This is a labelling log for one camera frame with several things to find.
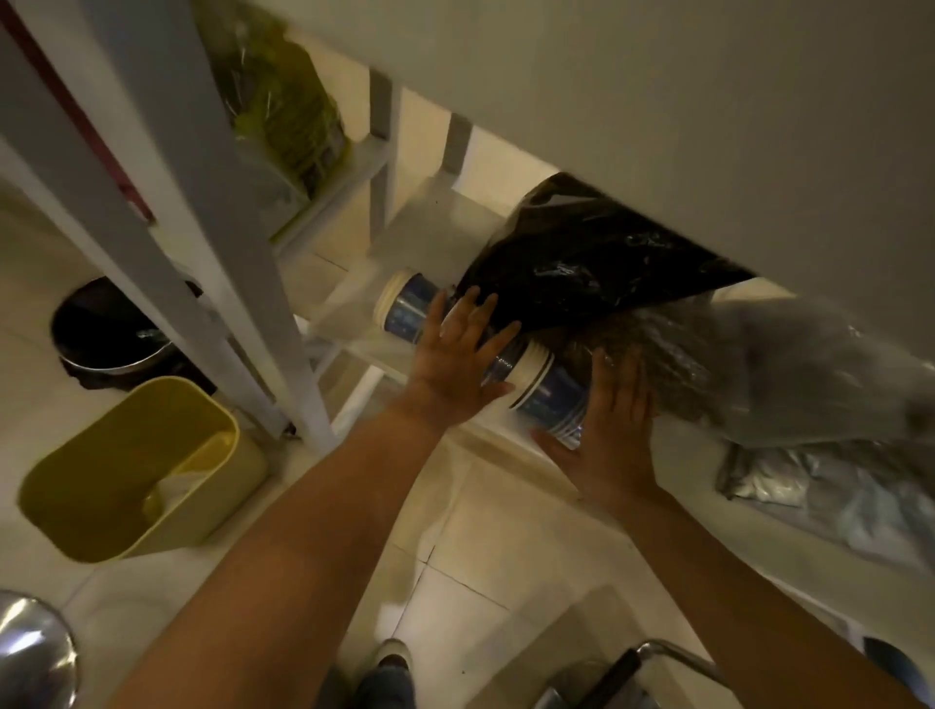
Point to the person's right hand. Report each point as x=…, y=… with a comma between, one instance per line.
x=613, y=453

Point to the person's left hand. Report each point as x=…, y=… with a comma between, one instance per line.
x=445, y=372

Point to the person's left little finger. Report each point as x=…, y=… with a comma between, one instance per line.
x=437, y=310

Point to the person's left thumb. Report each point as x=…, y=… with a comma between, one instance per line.
x=497, y=391

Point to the person's left middle finger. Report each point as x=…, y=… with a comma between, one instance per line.
x=483, y=312

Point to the person's right middle finger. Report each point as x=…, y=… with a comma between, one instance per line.
x=630, y=374

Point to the person's right thumb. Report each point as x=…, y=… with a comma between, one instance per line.
x=549, y=445

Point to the blue canister with cream lid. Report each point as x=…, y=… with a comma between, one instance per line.
x=504, y=361
x=402, y=303
x=548, y=391

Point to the person's left forearm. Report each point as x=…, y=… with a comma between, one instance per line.
x=292, y=555

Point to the person's right forearm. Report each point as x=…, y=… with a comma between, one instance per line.
x=745, y=613

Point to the black plastic bag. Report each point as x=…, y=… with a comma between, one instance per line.
x=584, y=255

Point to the clear bag of brown herbs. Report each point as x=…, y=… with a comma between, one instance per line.
x=767, y=365

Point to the silver foil packet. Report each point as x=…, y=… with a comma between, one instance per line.
x=818, y=489

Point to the white metal shelf rack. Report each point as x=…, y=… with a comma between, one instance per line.
x=219, y=219

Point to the bag of green dried herbs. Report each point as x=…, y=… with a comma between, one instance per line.
x=285, y=102

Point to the person's shoe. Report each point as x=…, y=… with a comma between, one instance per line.
x=393, y=656

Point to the person's blue jeans leg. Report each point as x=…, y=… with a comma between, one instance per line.
x=383, y=690

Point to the black round trash bin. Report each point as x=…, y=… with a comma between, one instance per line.
x=102, y=329

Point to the yellow plastic waste bin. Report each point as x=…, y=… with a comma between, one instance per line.
x=109, y=482

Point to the dark blue round object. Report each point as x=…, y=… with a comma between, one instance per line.
x=895, y=665

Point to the shiny steel round stool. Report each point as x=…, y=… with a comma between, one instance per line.
x=33, y=650

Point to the metal frame chair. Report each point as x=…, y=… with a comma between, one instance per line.
x=621, y=679

